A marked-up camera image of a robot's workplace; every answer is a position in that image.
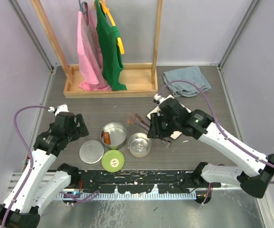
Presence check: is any white cable duct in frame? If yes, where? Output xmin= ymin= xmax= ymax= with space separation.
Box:
xmin=56 ymin=190 xmax=197 ymax=200

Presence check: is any white square plate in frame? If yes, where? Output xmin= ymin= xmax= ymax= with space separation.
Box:
xmin=146 ymin=95 xmax=191 ymax=140

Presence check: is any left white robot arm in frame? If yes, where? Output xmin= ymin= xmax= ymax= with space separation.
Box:
xmin=0 ymin=112 xmax=89 ymax=228

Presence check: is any small steel bowl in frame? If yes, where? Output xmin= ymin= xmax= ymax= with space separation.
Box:
xmin=128 ymin=133 xmax=151 ymax=158

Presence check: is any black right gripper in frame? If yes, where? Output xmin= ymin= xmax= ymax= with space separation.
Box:
xmin=147 ymin=112 xmax=179 ymax=139

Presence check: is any round steel lid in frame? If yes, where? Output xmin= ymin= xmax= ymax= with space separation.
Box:
xmin=79 ymin=140 xmax=104 ymax=164

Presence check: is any wooden clothes rack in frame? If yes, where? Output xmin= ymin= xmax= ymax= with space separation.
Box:
xmin=31 ymin=0 xmax=163 ymax=98

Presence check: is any grey clothes hanger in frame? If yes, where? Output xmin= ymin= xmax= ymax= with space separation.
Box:
xmin=78 ymin=0 xmax=89 ymax=26

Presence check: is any green round lid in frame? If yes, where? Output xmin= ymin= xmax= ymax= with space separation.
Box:
xmin=101 ymin=150 xmax=125 ymax=173

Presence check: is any green shirt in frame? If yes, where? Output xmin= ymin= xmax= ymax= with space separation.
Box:
xmin=96 ymin=2 xmax=128 ymax=91

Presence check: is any folded blue towel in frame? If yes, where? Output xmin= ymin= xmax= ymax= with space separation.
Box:
xmin=162 ymin=66 xmax=212 ymax=97

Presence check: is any brown sausage piece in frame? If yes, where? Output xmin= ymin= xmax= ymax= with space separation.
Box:
xmin=103 ymin=132 xmax=111 ymax=145

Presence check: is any pink shirt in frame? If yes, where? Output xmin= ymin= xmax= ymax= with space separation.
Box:
xmin=77 ymin=12 xmax=111 ymax=91

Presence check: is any purple cable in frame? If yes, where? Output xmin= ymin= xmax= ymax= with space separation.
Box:
xmin=0 ymin=105 xmax=100 ymax=226
xmin=158 ymin=79 xmax=274 ymax=205

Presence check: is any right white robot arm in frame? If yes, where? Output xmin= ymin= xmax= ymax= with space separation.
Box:
xmin=147 ymin=94 xmax=274 ymax=199

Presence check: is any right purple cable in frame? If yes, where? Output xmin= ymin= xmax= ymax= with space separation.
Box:
xmin=158 ymin=79 xmax=274 ymax=205

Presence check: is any large round steel tin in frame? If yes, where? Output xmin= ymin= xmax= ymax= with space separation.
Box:
xmin=101 ymin=123 xmax=127 ymax=150

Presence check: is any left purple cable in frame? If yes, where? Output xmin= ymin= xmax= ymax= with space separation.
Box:
xmin=0 ymin=105 xmax=100 ymax=226

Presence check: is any yellow clothes hanger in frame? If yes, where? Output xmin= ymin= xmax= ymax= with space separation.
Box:
xmin=94 ymin=0 xmax=125 ymax=55

